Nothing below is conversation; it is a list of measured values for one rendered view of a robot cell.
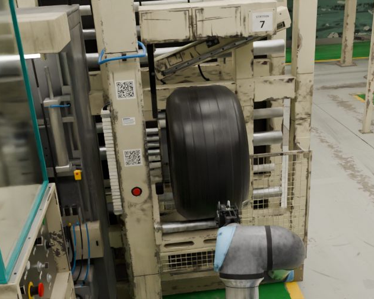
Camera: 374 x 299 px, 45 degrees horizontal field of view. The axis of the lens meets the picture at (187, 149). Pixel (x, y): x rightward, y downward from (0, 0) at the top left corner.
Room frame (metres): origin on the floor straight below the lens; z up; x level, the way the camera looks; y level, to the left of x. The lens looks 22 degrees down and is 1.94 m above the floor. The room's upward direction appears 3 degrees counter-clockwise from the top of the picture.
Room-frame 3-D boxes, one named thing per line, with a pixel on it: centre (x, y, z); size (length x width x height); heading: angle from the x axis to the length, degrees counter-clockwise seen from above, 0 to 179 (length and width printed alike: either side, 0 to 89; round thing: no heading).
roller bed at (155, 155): (2.18, 0.23, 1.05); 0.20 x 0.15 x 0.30; 95
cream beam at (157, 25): (2.12, -0.12, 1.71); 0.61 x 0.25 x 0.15; 95
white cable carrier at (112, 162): (1.74, 0.31, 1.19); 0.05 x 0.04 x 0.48; 5
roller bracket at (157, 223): (1.80, 0.16, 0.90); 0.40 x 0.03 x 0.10; 5
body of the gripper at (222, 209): (1.42, -0.14, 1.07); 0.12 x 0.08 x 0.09; 5
